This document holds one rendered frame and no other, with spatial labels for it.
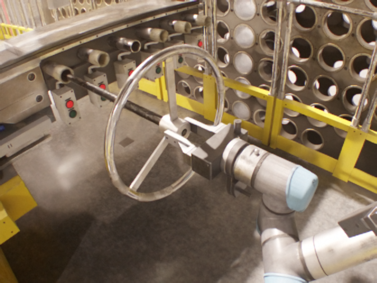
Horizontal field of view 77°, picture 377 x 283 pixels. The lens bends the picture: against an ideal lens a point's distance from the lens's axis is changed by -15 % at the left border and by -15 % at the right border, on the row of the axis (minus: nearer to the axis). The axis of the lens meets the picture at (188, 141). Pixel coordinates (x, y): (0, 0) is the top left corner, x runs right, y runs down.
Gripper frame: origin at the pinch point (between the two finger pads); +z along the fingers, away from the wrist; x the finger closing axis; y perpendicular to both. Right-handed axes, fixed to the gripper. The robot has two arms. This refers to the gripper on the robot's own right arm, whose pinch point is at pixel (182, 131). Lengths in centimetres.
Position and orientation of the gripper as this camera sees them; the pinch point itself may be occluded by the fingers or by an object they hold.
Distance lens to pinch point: 62.7
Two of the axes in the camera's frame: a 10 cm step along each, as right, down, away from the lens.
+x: -6.7, 4.8, -5.7
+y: -0.5, -7.9, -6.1
